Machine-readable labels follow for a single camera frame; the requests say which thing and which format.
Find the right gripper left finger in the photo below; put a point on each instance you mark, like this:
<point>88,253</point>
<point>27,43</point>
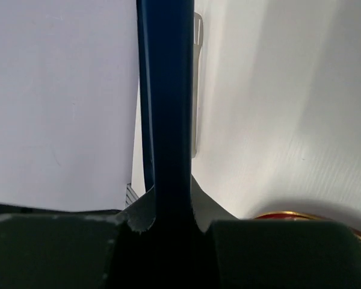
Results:
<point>76,250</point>

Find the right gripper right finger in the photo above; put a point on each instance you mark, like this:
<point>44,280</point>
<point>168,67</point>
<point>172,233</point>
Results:
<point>276,252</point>

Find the silver metal tongs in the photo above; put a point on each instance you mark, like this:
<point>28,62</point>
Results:
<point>197,48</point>

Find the blue tin lid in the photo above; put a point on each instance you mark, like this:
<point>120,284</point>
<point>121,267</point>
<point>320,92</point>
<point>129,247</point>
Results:
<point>165,44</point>

